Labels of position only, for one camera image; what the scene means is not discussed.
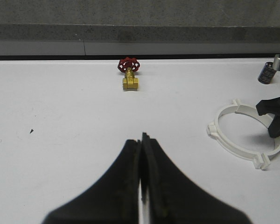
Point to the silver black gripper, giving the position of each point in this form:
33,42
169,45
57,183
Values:
272,106

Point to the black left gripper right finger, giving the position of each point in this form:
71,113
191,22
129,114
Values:
174,198

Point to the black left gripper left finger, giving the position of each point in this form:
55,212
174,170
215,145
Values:
113,199

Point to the black cylindrical capacitor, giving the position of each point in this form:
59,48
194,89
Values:
267,73

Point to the brass valve red handwheel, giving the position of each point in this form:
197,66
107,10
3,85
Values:
128,66

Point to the grey stone counter ledge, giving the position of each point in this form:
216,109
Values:
139,27

